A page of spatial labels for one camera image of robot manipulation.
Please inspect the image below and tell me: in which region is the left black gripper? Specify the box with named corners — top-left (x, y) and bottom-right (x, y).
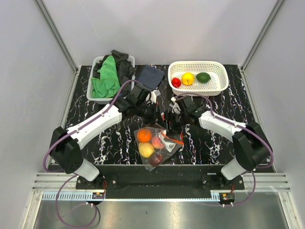
top-left (135, 101), bottom-right (167, 130)

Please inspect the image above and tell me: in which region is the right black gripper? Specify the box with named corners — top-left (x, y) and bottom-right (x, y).
top-left (157, 110), bottom-right (188, 137)

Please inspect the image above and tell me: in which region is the pink fake peach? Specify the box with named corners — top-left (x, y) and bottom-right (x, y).
top-left (151, 136), bottom-right (165, 149)

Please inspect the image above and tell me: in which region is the clear zip top bag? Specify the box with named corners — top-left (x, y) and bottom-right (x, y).
top-left (134, 117), bottom-right (184, 172)

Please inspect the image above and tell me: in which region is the dark green fake vegetable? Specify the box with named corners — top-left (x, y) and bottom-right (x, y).
top-left (196, 72), bottom-right (211, 83)

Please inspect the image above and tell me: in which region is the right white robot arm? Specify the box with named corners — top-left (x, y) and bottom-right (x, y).
top-left (165, 94), bottom-right (274, 189)

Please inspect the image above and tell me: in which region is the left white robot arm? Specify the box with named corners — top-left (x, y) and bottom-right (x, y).
top-left (47, 84), bottom-right (166, 189)

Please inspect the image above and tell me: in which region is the orange fake fruit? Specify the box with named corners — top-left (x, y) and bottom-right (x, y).
top-left (136, 128), bottom-right (152, 143)

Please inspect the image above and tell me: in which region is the yellow fake fruit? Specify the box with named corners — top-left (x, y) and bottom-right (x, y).
top-left (138, 143), bottom-right (154, 158)

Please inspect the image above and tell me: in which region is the dark red fake fruit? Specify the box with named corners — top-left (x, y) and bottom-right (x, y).
top-left (149, 154), bottom-right (163, 167)

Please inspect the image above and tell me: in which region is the folded dark blue cloth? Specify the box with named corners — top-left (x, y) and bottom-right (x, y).
top-left (135, 65), bottom-right (165, 90)

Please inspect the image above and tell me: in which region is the grey plastic bin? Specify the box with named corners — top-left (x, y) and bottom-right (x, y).
top-left (86, 55), bottom-right (136, 104)

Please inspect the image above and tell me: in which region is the black cloth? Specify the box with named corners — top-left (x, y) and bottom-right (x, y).
top-left (92, 50), bottom-right (135, 86)

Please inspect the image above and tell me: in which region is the green cloth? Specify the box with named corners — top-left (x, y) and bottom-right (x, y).
top-left (91, 55), bottom-right (120, 98)

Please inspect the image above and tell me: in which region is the white perforated basket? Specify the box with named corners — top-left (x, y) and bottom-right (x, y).
top-left (168, 61), bottom-right (229, 96)

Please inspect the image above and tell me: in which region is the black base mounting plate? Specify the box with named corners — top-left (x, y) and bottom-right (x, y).
top-left (76, 165), bottom-right (244, 200)

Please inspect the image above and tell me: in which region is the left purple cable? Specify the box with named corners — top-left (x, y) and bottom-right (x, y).
top-left (42, 79), bottom-right (148, 227)

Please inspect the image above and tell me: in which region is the purple cable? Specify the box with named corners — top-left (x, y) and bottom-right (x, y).
top-left (42, 79), bottom-right (148, 227)
top-left (173, 93), bottom-right (275, 208)

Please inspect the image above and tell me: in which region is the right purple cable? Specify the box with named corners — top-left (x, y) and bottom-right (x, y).
top-left (173, 93), bottom-right (275, 208)

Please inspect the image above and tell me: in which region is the white slotted cable duct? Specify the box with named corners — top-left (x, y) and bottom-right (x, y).
top-left (41, 192), bottom-right (222, 202)

